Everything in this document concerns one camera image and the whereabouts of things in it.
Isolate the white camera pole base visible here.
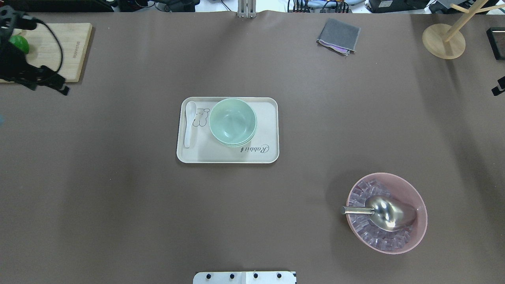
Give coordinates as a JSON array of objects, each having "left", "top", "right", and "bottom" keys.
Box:
[{"left": 193, "top": 270, "right": 297, "bottom": 284}]

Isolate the white ceramic spoon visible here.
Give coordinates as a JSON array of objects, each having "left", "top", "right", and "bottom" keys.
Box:
[{"left": 184, "top": 101, "right": 197, "bottom": 148}]

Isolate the aluminium frame post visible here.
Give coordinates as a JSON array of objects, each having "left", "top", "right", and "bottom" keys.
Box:
[{"left": 237, "top": 0, "right": 256, "bottom": 18}]

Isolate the bamboo cutting board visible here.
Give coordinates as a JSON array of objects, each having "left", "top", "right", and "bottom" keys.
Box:
[{"left": 13, "top": 23, "right": 92, "bottom": 83}]

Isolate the grey folded cloth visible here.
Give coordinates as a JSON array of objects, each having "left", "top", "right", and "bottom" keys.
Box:
[{"left": 317, "top": 19, "right": 361, "bottom": 56}]

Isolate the wooden cup tree stand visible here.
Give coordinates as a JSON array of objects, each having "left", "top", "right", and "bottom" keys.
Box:
[{"left": 422, "top": 0, "right": 505, "bottom": 60}]

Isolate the green lime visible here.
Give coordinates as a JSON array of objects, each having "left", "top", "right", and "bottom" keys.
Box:
[{"left": 9, "top": 35, "right": 30, "bottom": 54}]

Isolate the green bowl on tray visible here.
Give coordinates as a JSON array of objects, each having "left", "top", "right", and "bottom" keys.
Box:
[{"left": 220, "top": 135, "right": 254, "bottom": 147}]

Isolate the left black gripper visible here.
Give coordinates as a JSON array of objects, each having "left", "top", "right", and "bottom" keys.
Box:
[{"left": 0, "top": 40, "right": 70, "bottom": 96}]

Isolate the cream serving tray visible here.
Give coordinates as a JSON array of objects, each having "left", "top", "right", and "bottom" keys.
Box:
[{"left": 176, "top": 97, "right": 280, "bottom": 164}]

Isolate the metal scoop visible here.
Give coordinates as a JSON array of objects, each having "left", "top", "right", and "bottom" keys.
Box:
[{"left": 340, "top": 195, "right": 417, "bottom": 232}]

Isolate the green bowl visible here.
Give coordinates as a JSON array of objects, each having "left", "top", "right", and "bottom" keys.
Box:
[
  {"left": 209, "top": 98, "right": 258, "bottom": 133},
  {"left": 220, "top": 135, "right": 254, "bottom": 147},
  {"left": 212, "top": 127, "right": 257, "bottom": 147}
]

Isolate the pink bowl with ice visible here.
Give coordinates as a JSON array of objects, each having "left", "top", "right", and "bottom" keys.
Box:
[{"left": 346, "top": 172, "right": 428, "bottom": 255}]

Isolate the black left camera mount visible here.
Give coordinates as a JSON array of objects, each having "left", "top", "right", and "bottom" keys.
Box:
[{"left": 0, "top": 6, "right": 37, "bottom": 41}]

